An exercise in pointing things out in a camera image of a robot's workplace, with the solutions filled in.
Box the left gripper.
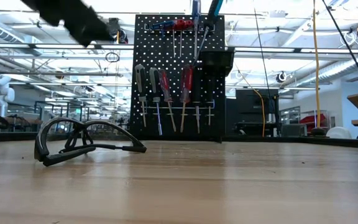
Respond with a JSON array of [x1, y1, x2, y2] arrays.
[[20, 0, 113, 47]]

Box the grey black handled screwdriver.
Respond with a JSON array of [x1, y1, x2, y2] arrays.
[[134, 63, 149, 128], [149, 67, 163, 136]]

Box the blue T-handle hex key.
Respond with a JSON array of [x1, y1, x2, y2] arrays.
[[149, 20, 175, 39]]

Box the black metal pegboard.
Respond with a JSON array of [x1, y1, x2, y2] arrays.
[[129, 14, 226, 142]]

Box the red clear handled screwdriver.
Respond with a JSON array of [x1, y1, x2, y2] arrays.
[[158, 68, 177, 133], [179, 64, 195, 134]]

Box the black blue handled screwdriver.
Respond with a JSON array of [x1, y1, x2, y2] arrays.
[[194, 0, 225, 65]]

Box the black plastic pegboard bin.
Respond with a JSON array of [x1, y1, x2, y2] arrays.
[[199, 48, 236, 77]]

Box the black safety glasses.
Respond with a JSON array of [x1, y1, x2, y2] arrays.
[[34, 116, 148, 167]]

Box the black cabinet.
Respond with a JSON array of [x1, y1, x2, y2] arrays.
[[225, 88, 281, 136]]

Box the red storage bin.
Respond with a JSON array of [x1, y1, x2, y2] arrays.
[[299, 113, 328, 130]]

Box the white round container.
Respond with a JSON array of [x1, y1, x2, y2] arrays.
[[326, 126, 353, 140]]

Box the black hanging cable loop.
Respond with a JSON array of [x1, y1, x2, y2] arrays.
[[105, 52, 121, 63]]

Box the silver hook rail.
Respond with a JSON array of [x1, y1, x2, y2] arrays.
[[144, 23, 216, 34]]

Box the thin yellow cable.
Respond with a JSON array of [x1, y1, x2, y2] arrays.
[[234, 67, 266, 137]]

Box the yellow hanging cord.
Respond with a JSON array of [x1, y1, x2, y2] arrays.
[[311, 0, 322, 129]]

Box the black aluminium table frame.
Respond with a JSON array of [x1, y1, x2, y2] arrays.
[[0, 130, 358, 149]]

